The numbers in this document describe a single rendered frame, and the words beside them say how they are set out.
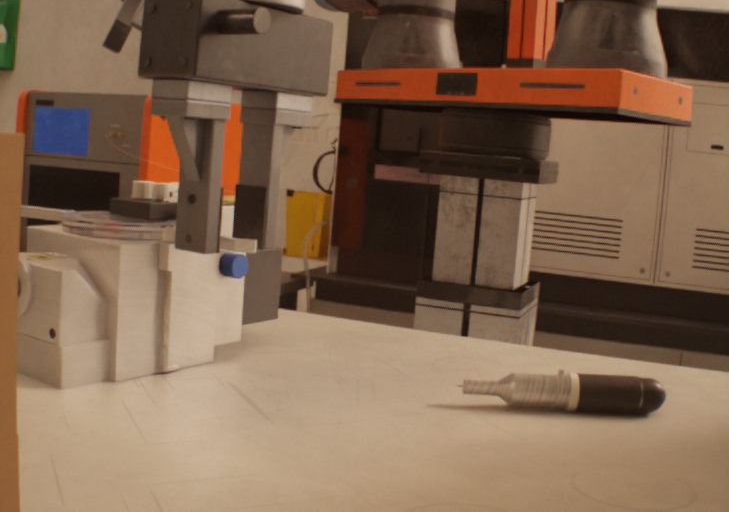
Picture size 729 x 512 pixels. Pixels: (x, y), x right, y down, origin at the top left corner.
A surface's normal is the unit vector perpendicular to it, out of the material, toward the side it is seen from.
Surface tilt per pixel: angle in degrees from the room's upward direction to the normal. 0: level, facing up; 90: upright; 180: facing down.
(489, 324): 90
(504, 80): 90
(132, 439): 0
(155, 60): 90
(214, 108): 90
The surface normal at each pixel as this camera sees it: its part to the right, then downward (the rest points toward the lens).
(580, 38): -0.61, -0.28
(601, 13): -0.34, -0.25
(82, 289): 0.83, 0.12
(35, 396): 0.08, -0.99
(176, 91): -0.56, 0.04
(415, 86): -0.78, 0.00
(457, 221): -0.36, 0.06
